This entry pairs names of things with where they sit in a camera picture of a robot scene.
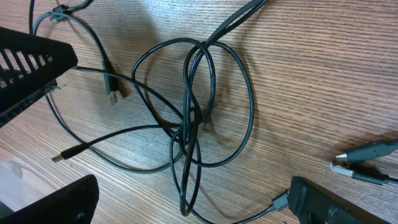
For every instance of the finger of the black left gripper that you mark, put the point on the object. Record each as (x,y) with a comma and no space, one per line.
(32,65)

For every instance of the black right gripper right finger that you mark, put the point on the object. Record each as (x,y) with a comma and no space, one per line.
(311,203)

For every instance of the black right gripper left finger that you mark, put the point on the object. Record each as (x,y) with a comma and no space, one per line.
(74,203)

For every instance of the black USB cable thick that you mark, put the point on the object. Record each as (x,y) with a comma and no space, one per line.
(184,135)

